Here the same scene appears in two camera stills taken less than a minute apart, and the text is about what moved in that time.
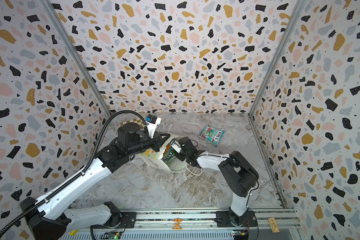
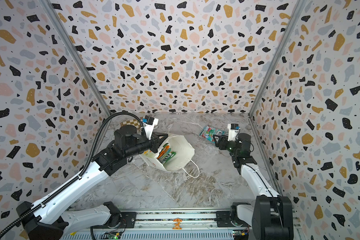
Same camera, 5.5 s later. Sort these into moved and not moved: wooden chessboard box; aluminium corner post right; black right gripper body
Moved: black right gripper body
Not moved: aluminium corner post right; wooden chessboard box
